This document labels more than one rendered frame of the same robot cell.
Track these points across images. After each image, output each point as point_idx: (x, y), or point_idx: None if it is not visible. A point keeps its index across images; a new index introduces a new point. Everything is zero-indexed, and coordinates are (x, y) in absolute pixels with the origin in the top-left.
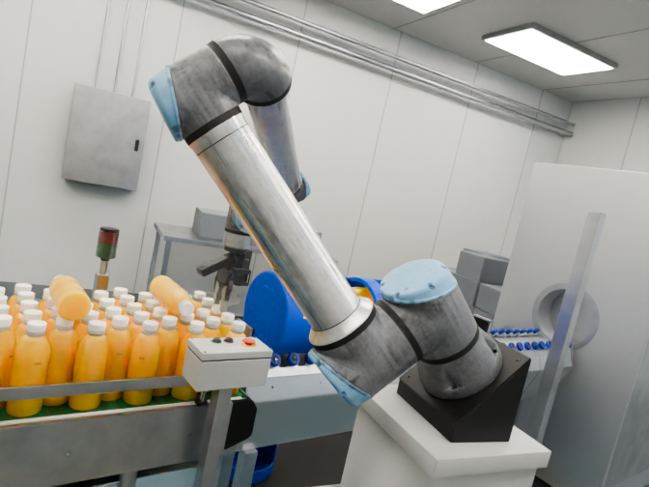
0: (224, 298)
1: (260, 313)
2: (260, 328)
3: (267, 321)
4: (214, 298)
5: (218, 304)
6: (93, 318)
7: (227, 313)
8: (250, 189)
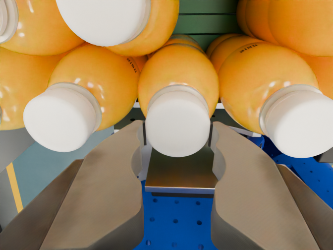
0: (83, 165)
1: (203, 249)
2: (186, 214)
3: (160, 239)
4: (230, 141)
5: (196, 139)
6: None
7: (63, 125)
8: None
